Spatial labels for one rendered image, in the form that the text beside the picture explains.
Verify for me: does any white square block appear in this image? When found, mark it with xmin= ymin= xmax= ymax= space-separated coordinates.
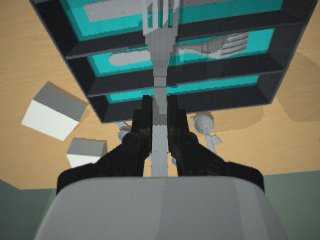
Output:
xmin=66 ymin=139 xmax=106 ymax=168
xmin=21 ymin=84 xmax=86 ymax=141

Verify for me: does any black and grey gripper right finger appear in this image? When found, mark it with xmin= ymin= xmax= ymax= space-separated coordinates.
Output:
xmin=167 ymin=95 xmax=265 ymax=193

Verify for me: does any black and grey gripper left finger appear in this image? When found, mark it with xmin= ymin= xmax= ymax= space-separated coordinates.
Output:
xmin=56 ymin=95 xmax=153 ymax=196

